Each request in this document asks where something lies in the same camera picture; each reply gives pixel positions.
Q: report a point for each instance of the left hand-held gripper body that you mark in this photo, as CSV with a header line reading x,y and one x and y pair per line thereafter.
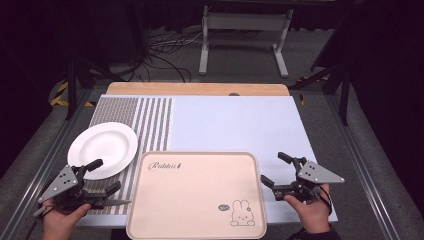
x,y
61,183

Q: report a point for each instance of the white table mat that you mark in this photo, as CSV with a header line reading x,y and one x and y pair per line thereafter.
x,y
233,126

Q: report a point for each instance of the pink tray with rabbit print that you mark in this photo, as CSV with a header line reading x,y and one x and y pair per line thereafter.
x,y
196,196

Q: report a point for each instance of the person's left hand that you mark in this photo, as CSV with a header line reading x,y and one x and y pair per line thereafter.
x,y
61,220

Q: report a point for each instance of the grey pointed blade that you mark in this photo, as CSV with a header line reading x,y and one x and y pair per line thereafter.
x,y
118,202

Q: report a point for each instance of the yellow black floor tape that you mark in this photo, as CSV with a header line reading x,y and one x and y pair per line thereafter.
x,y
60,96

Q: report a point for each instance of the black metal stand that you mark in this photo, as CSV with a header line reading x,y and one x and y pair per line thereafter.
x,y
71,86
345,90

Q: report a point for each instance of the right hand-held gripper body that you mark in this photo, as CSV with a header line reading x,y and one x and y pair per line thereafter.
x,y
316,175

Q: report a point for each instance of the wooden table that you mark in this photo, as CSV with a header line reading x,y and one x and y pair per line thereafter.
x,y
196,89

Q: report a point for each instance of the grey striped placemat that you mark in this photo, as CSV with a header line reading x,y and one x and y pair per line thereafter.
x,y
150,123

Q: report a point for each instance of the white round plate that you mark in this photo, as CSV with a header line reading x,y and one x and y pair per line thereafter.
x,y
103,150

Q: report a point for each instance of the person's right hand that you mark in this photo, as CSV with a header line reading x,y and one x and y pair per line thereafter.
x,y
311,213

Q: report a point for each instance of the white metal stand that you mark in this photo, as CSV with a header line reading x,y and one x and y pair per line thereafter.
x,y
246,21

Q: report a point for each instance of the metal floor rail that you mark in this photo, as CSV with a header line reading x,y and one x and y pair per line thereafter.
x,y
36,170
363,160

